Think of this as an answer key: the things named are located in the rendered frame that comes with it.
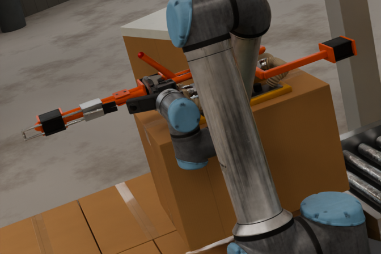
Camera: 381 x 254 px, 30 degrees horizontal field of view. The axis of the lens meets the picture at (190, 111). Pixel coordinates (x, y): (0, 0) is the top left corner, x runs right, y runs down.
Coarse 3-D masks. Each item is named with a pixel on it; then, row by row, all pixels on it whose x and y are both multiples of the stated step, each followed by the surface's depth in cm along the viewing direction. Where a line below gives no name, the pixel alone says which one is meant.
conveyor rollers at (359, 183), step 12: (360, 144) 305; (348, 156) 298; (372, 156) 295; (360, 168) 288; (372, 168) 283; (348, 180) 281; (360, 180) 276; (372, 180) 282; (360, 192) 274; (372, 192) 266
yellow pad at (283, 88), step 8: (256, 88) 235; (264, 88) 238; (272, 88) 236; (280, 88) 235; (288, 88) 235; (256, 96) 234; (264, 96) 233; (272, 96) 234; (200, 112) 232; (200, 120) 228
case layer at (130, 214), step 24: (96, 192) 326; (120, 192) 320; (144, 192) 314; (48, 216) 316; (72, 216) 310; (96, 216) 304; (120, 216) 299; (144, 216) 294; (0, 240) 305; (24, 240) 300; (48, 240) 295; (72, 240) 290; (96, 240) 285; (120, 240) 280; (144, 240) 276; (168, 240) 271
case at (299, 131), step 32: (288, 96) 232; (320, 96) 233; (160, 128) 235; (288, 128) 233; (320, 128) 237; (160, 160) 230; (288, 160) 237; (320, 160) 240; (160, 192) 259; (192, 192) 230; (224, 192) 233; (288, 192) 240; (192, 224) 233; (224, 224) 236
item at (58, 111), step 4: (60, 108) 231; (48, 112) 231; (52, 112) 229; (56, 112) 228; (60, 112) 228; (36, 116) 230; (40, 116) 229; (44, 116) 228; (48, 116) 227; (52, 116) 226; (40, 120) 225; (64, 120) 226; (40, 128) 225
